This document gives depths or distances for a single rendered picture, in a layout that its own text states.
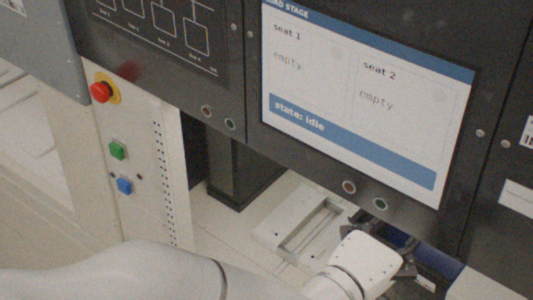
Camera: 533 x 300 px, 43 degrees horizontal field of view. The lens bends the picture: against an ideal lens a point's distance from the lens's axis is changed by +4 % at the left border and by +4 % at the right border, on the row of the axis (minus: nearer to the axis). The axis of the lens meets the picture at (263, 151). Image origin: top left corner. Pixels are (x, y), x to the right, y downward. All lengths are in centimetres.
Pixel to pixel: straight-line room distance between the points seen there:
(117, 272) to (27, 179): 113
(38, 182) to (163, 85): 81
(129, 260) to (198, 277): 9
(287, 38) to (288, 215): 81
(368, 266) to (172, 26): 49
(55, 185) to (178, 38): 89
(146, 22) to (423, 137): 47
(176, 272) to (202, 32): 36
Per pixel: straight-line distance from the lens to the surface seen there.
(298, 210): 160
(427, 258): 142
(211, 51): 96
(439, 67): 74
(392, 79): 78
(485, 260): 88
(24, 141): 197
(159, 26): 102
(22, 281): 79
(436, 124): 78
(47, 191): 181
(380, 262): 111
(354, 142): 87
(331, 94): 84
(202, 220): 163
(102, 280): 74
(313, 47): 82
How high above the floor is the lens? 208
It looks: 43 degrees down
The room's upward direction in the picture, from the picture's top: straight up
